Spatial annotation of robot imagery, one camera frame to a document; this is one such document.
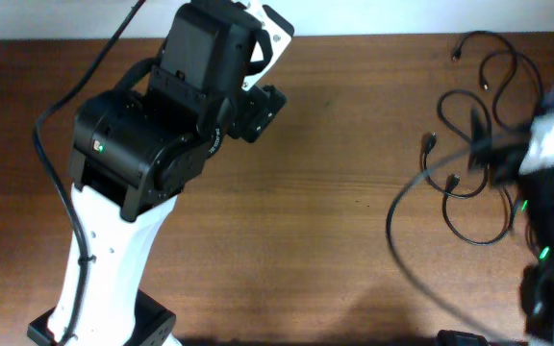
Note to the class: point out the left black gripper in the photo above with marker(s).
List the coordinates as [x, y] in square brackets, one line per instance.
[262, 115]

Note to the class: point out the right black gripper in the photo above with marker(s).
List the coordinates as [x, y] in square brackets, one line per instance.
[498, 157]

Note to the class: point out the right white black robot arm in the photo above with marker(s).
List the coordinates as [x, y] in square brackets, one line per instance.
[537, 286]

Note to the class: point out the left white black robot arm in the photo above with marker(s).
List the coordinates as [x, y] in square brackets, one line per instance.
[135, 147]

